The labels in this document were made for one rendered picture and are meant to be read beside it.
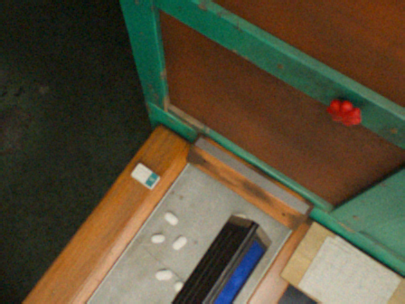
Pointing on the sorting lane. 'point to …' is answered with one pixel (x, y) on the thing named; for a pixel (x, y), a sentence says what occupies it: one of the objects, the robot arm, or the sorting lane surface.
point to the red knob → (343, 112)
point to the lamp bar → (226, 264)
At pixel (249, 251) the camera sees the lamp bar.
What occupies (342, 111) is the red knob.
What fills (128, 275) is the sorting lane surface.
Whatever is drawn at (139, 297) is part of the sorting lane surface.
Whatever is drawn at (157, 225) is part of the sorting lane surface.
